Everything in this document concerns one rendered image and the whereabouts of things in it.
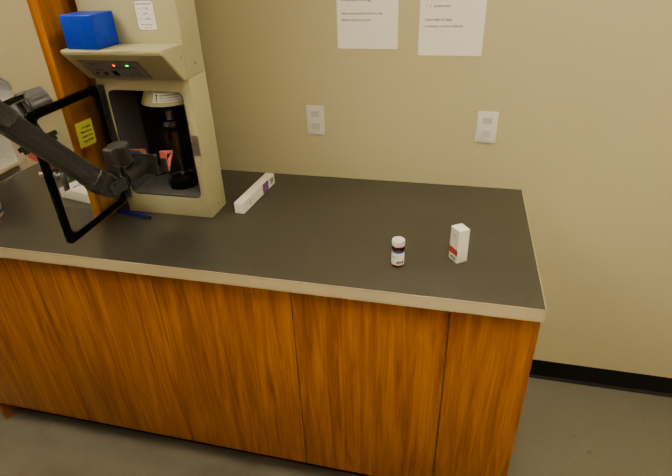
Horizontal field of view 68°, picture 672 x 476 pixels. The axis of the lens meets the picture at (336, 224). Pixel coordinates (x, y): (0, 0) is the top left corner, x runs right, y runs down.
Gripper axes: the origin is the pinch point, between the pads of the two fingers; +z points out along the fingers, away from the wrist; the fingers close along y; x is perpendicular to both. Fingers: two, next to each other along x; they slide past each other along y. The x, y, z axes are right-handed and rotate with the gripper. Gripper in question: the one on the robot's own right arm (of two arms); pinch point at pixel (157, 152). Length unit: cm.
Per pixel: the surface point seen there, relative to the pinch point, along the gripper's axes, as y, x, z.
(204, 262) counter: -23.6, 23.3, -24.2
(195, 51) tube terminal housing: -14.3, -29.1, 10.2
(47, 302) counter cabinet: 39, 46, -26
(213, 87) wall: 0.6, -7.6, 45.8
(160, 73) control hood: -8.7, -25.7, -1.9
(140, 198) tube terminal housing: 12.5, 18.7, 1.7
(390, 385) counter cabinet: -79, 61, -27
